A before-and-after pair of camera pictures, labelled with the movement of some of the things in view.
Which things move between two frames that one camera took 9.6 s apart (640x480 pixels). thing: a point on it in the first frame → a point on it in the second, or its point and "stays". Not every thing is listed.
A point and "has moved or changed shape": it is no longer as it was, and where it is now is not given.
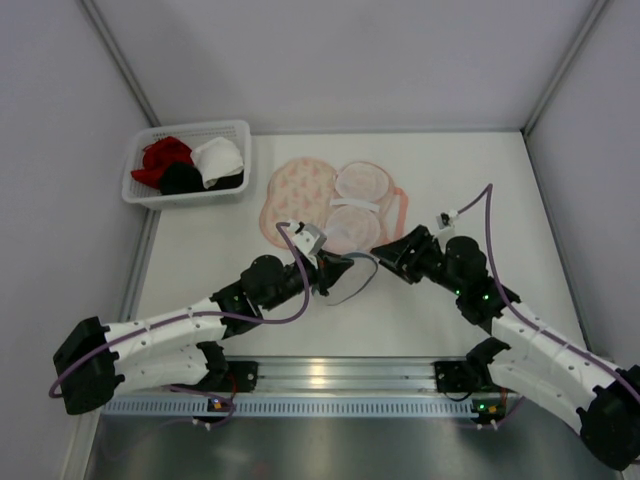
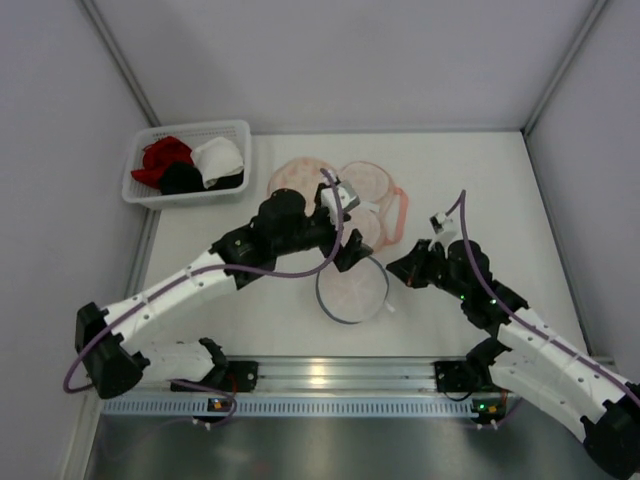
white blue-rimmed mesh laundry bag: (354, 279) has moved or changed shape
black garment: (185, 178) stays
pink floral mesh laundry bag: (357, 204) stays
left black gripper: (324, 276) → (336, 240)
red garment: (158, 156) stays
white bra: (217, 159) stays
